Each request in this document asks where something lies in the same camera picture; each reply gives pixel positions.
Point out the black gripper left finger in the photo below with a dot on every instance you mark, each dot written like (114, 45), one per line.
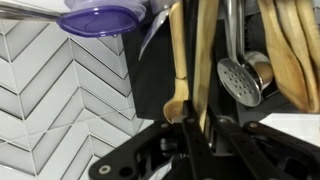
(195, 150)

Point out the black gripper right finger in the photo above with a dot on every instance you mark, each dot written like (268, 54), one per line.
(243, 150)

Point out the long wooden cooking stick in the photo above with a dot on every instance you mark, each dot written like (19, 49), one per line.
(205, 66)

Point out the steel slotted spoon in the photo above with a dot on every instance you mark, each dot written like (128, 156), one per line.
(238, 81)

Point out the steel ladle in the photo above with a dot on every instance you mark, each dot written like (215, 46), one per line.
(260, 66)

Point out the dark wooden spatula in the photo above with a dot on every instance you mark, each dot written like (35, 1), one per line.
(283, 66)

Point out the light wooden spoon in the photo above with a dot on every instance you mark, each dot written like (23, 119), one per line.
(178, 50)

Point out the pale wooden spoon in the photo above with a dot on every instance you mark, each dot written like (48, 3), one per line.
(301, 66)

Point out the dark grey spoon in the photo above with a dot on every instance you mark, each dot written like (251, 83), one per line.
(153, 30)

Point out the purple container lid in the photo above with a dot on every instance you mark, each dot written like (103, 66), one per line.
(100, 21)

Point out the steel tongs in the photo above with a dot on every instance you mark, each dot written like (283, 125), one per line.
(26, 14)

